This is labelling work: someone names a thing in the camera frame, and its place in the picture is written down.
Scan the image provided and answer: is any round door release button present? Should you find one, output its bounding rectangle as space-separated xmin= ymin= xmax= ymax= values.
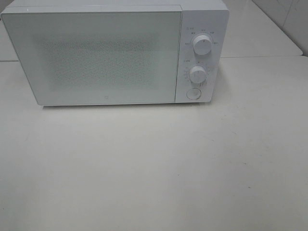
xmin=186 ymin=88 xmax=201 ymax=100

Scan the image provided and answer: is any white microwave door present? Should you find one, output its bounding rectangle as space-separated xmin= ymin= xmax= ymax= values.
xmin=2 ymin=12 xmax=181 ymax=106

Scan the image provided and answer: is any white microwave oven body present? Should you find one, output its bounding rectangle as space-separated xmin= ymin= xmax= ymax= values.
xmin=0 ymin=0 xmax=229 ymax=105

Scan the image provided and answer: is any white upper power knob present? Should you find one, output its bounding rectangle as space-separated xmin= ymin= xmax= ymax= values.
xmin=192 ymin=34 xmax=213 ymax=55

